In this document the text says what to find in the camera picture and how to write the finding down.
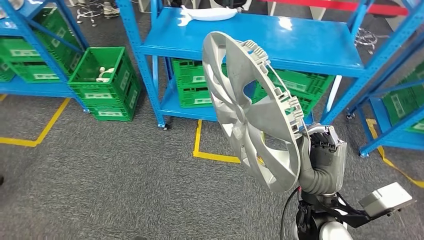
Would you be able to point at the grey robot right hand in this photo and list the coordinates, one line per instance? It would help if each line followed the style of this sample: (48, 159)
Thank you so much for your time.
(328, 155)

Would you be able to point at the silver wheel cover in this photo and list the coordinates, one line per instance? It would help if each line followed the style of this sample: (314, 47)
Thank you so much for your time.
(271, 119)

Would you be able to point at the blue metal shelf rack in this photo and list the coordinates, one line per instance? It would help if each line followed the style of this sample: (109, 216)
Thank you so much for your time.
(265, 36)
(376, 109)
(33, 88)

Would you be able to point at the white curved plastic part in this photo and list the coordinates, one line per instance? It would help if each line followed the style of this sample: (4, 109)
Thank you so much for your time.
(212, 14)

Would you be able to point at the black caster wheel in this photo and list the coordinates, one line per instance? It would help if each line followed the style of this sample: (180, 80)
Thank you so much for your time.
(166, 126)
(350, 116)

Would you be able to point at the yellow floor tape square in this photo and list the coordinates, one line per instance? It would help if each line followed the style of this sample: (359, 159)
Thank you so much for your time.
(391, 164)
(197, 142)

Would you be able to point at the black round stool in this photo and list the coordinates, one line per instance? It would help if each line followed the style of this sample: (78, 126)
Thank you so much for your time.
(366, 36)
(86, 12)

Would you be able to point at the red barrier tape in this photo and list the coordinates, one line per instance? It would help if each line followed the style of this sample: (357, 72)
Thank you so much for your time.
(331, 5)

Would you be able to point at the open green plastic crate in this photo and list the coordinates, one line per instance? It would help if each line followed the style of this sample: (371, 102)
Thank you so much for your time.
(79, 87)

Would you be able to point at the person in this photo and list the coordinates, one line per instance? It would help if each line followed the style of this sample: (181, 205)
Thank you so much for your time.
(111, 11)

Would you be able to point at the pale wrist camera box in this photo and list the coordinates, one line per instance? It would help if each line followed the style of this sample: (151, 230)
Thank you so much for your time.
(386, 198)

